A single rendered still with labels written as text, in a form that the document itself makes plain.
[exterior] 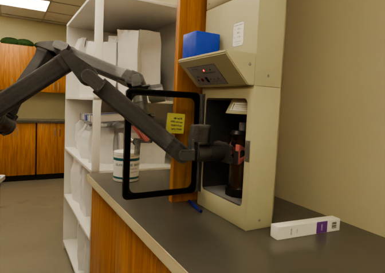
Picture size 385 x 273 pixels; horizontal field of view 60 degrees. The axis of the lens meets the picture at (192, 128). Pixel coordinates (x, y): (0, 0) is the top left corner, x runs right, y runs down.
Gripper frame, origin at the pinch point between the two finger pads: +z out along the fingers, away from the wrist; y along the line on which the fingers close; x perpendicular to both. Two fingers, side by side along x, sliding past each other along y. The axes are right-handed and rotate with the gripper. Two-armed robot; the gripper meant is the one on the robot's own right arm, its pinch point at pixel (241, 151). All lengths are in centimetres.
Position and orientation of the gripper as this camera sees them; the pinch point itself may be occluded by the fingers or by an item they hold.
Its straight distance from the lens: 123.8
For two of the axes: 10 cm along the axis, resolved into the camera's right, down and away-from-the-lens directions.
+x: -0.4, 10.0, 0.7
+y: -4.9, -0.8, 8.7
